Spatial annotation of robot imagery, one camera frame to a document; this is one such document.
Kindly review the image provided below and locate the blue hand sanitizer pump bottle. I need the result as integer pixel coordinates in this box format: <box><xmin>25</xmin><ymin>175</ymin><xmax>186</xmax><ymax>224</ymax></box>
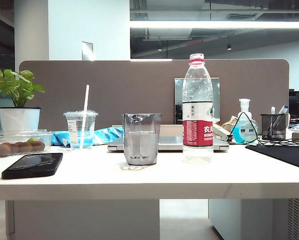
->
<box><xmin>231</xmin><ymin>98</ymin><xmax>260</xmax><ymax>145</ymax></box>

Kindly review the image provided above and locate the clear lidded plastic cup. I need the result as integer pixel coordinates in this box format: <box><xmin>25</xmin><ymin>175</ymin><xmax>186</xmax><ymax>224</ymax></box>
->
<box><xmin>63</xmin><ymin>110</ymin><xmax>100</xmax><ymax>150</ymax></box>

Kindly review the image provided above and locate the white marker pen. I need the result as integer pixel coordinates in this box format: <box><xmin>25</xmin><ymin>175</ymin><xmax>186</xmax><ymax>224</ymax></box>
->
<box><xmin>270</xmin><ymin>106</ymin><xmax>277</xmax><ymax>131</ymax></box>

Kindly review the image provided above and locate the blue white pen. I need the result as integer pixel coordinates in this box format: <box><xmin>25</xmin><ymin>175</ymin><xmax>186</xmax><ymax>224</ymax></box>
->
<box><xmin>278</xmin><ymin>103</ymin><xmax>290</xmax><ymax>119</ymax></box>

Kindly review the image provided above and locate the crumpled beige paper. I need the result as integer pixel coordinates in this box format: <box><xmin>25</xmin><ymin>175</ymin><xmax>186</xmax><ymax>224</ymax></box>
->
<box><xmin>220</xmin><ymin>115</ymin><xmax>238</xmax><ymax>128</ymax></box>

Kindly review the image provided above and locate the black desk cable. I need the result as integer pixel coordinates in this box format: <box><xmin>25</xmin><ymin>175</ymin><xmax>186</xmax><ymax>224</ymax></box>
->
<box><xmin>228</xmin><ymin>111</ymin><xmax>299</xmax><ymax>149</ymax></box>

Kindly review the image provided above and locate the beige flat cardboard box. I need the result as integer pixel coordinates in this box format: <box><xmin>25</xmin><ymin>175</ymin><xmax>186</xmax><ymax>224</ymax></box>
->
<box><xmin>111</xmin><ymin>123</ymin><xmax>185</xmax><ymax>138</ymax></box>

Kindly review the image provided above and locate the clear faceted glass mug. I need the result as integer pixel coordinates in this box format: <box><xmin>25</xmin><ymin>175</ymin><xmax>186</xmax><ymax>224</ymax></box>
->
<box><xmin>121</xmin><ymin>112</ymin><xmax>162</xmax><ymax>166</ymax></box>

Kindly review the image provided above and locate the beige stapler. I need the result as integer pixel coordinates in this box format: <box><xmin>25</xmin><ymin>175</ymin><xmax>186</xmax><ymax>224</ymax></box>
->
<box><xmin>212</xmin><ymin>123</ymin><xmax>232</xmax><ymax>142</ymax></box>

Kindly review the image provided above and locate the long ceiling light strip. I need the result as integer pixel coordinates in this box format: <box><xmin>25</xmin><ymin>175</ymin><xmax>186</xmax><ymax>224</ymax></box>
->
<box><xmin>129</xmin><ymin>20</ymin><xmax>299</xmax><ymax>30</ymax></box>

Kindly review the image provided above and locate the blue white plastic bag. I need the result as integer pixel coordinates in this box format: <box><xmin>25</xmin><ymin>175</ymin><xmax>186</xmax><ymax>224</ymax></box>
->
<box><xmin>51</xmin><ymin>126</ymin><xmax>125</xmax><ymax>147</ymax></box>

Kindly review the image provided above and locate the silver wall plaque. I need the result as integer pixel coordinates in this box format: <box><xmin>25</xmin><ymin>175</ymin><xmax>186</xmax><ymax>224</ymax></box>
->
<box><xmin>81</xmin><ymin>40</ymin><xmax>95</xmax><ymax>61</ymax></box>

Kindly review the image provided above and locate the green leafy plant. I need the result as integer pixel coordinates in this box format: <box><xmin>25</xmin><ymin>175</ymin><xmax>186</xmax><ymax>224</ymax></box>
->
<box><xmin>0</xmin><ymin>67</ymin><xmax>46</xmax><ymax>109</ymax></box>

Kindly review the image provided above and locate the white drinking straw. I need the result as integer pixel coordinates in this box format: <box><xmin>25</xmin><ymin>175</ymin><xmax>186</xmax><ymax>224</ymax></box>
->
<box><xmin>79</xmin><ymin>84</ymin><xmax>91</xmax><ymax>149</ymax></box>

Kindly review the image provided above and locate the white plant pot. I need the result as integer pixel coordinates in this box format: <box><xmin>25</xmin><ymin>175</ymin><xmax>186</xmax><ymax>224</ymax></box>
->
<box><xmin>0</xmin><ymin>106</ymin><xmax>42</xmax><ymax>133</ymax></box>

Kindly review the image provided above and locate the silver closed laptop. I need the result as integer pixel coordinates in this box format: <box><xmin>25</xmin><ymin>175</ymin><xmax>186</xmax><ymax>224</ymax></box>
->
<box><xmin>107</xmin><ymin>135</ymin><xmax>230</xmax><ymax>153</ymax></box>

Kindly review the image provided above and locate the clear red-label water bottle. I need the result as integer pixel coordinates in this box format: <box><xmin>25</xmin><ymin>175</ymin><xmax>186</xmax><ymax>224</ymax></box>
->
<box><xmin>181</xmin><ymin>52</ymin><xmax>215</xmax><ymax>165</ymax></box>

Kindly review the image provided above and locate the white vented under-desk cabinet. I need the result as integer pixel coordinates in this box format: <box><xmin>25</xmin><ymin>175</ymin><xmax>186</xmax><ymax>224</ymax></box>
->
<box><xmin>208</xmin><ymin>198</ymin><xmax>299</xmax><ymax>240</ymax></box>

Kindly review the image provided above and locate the black mesh pen holder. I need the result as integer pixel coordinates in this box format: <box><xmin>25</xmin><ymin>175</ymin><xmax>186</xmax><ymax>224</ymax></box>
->
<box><xmin>260</xmin><ymin>113</ymin><xmax>290</xmax><ymax>141</ymax></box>

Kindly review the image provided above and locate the ceiling air vent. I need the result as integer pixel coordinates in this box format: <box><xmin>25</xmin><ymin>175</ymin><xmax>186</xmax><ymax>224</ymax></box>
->
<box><xmin>226</xmin><ymin>13</ymin><xmax>258</xmax><ymax>21</ymax></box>

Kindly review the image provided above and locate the clear plastic fruit container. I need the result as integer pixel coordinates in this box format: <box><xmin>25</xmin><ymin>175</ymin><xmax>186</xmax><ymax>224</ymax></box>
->
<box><xmin>0</xmin><ymin>128</ymin><xmax>54</xmax><ymax>158</ymax></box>

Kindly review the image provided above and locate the brown desk partition screen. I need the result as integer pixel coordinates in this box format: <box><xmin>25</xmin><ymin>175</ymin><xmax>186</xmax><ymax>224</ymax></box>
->
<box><xmin>18</xmin><ymin>58</ymin><xmax>290</xmax><ymax>132</ymax></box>

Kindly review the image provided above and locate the black desk mat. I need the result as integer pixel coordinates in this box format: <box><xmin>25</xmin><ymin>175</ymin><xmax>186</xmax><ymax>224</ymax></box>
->
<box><xmin>245</xmin><ymin>143</ymin><xmax>299</xmax><ymax>171</ymax></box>

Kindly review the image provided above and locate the frameless desk mirror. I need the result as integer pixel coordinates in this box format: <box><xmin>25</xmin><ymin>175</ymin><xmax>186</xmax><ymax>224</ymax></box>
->
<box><xmin>174</xmin><ymin>77</ymin><xmax>221</xmax><ymax>125</ymax></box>

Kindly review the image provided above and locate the black smartphone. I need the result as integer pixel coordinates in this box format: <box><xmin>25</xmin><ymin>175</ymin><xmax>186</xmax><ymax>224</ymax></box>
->
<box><xmin>1</xmin><ymin>152</ymin><xmax>64</xmax><ymax>180</ymax></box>

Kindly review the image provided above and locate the white desk support panel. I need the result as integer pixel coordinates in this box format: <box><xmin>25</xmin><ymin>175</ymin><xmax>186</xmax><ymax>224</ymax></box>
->
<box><xmin>5</xmin><ymin>199</ymin><xmax>161</xmax><ymax>240</ymax></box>

